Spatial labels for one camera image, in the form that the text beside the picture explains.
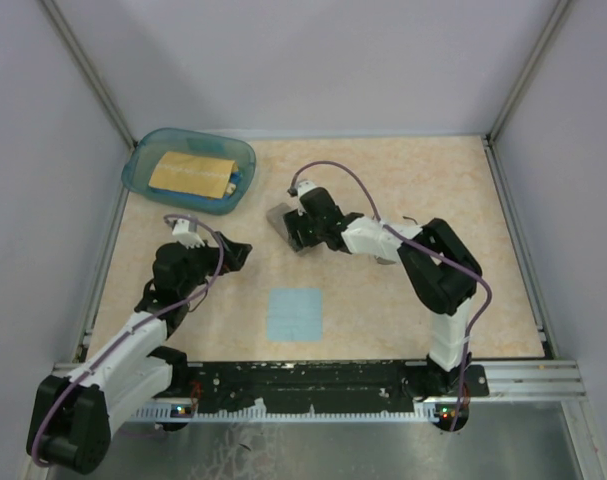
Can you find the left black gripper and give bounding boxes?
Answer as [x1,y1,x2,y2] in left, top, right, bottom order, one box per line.
[178,231,252,298]

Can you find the grey glasses case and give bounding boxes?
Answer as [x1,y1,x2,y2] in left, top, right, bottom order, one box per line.
[266,203,305,255]

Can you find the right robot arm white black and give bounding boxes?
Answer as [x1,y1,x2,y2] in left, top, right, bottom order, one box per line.
[282,181,482,399]

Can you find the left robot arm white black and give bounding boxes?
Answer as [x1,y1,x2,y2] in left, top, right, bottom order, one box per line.
[26,231,252,474]

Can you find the light blue cleaning cloth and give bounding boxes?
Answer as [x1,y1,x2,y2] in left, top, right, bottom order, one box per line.
[267,288,323,343]

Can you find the teal plastic bin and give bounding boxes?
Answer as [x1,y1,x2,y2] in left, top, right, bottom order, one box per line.
[121,128,256,216]

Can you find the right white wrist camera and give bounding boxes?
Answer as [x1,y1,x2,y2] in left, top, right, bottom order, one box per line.
[287,180,318,199]

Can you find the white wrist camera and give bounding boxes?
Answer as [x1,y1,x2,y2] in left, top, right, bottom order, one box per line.
[287,180,318,199]
[172,216,206,249]

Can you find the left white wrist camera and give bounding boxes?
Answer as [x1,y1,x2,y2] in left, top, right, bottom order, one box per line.
[172,216,206,249]

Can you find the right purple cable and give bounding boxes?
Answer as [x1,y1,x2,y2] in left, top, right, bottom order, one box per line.
[291,160,494,431]

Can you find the purple cable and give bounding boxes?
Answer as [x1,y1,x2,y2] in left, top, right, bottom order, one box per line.
[27,214,228,466]
[291,160,494,431]

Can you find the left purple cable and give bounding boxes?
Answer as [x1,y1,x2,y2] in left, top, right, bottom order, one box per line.
[27,214,228,466]

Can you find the metal frame sunglasses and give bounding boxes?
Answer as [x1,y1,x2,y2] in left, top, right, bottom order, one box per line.
[374,215,420,265]

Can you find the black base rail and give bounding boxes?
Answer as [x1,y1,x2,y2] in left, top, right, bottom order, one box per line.
[157,360,489,430]

